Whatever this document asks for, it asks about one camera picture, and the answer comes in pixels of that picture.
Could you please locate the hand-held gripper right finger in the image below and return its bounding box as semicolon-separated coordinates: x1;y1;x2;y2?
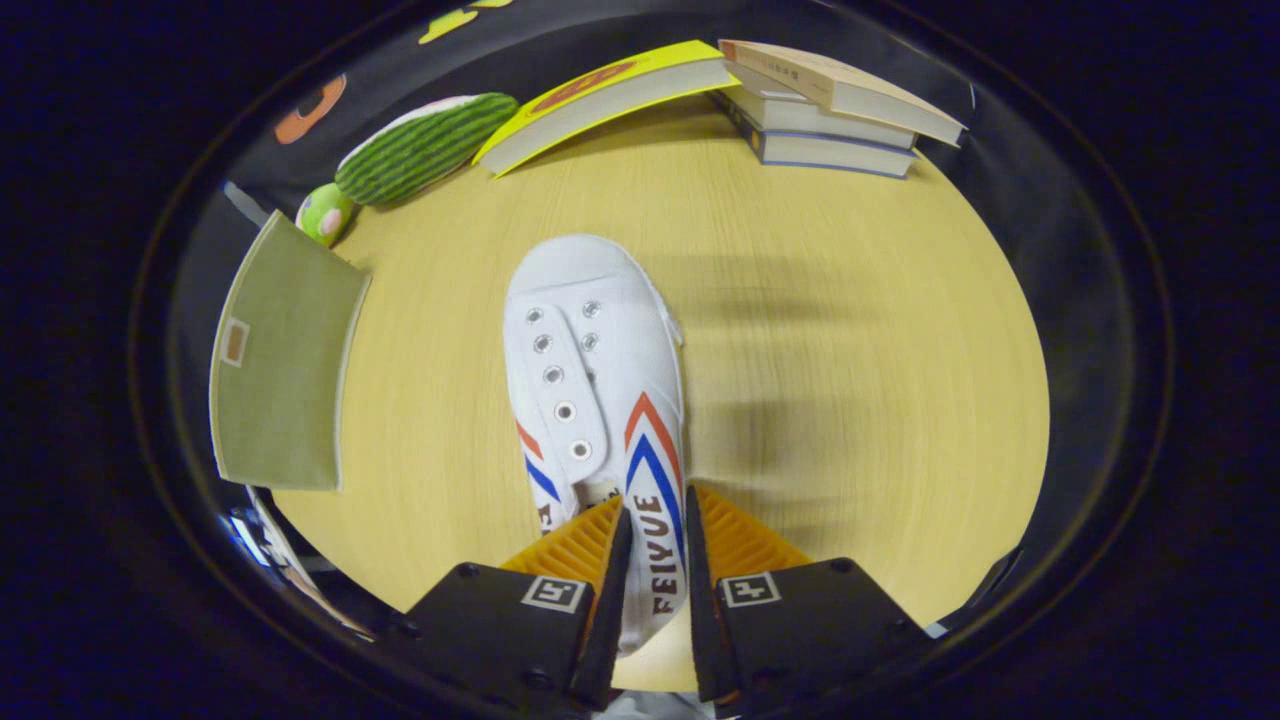
685;485;926;716

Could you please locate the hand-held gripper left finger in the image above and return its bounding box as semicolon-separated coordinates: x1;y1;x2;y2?
405;497;633;713

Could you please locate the white canvas shoe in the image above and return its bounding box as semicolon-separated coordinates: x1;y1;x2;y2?
502;234;691;656

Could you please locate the pale green fabric storage box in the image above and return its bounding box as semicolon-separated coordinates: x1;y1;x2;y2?
208;210;372;493

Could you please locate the blue-edged book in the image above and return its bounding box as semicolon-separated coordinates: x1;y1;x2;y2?
735;110;916;180

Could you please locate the pink and green plush toy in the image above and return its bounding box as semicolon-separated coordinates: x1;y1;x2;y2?
295;182;357;247

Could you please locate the watermelon slice plush toy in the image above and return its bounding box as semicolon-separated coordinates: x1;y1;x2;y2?
334;93;520;207

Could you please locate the white book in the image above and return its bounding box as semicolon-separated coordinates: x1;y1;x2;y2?
722;85;919;151

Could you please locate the yellow book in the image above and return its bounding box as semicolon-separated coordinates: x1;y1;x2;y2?
472;40;741;179

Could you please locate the tan book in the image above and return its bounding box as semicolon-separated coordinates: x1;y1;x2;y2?
718;39;968;148

